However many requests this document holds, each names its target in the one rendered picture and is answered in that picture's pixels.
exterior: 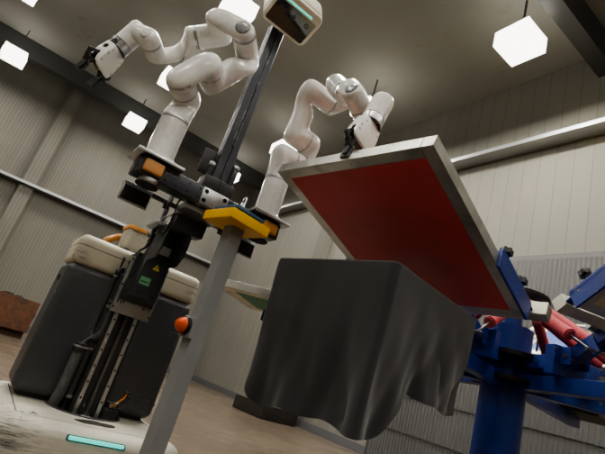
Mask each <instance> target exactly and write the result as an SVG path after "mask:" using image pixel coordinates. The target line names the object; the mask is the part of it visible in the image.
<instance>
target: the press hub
mask: <svg viewBox="0 0 605 454"><path fill-rule="evenodd" d="M524 288H525V290H526V292H527V294H528V297H529V299H530V298H531V299H532V300H534V301H535V302H545V303H549V305H551V299H550V298H549V297H548V296H547V295H544V294H543V293H540V292H538V291H536V290H533V289H530V288H526V287H524ZM522 322H523V320H522V319H514V318H505V319H504V320H503V321H502V322H500V323H498V324H497V325H496V326H494V327H493V328H489V329H495V330H498V331H499V332H500V333H501V339H500V346H499V352H500V353H501V354H503V355H504V356H506V360H505V364H503V363H499V362H493V361H491V360H489V359H486V360H485V362H487V363H488V364H490V365H491V366H493V367H495V368H497V369H499V370H500V371H501V372H499V371H494V376H495V377H497V378H499V379H500V380H502V386H497V385H493V384H489V383H487V382H485V381H481V382H480V387H479V394H478V399H477V405H476V411H475V417H474V427H473V433H472V439H471V445H470V450H469V454H519V450H520V443H521V435H522V427H523V420H524V412H525V405H526V398H527V391H522V390H519V389H517V388H514V387H512V385H513V384H519V385H527V386H529V385H530V380H528V379H526V378H523V377H517V376H514V374H521V375H529V370H525V369H522V368H517V367H515V365H516V359H533V358H534V355H533V354H532V347H533V340H534V332H533V331H532V330H530V329H528V328H525V327H523V326H522Z"/></svg>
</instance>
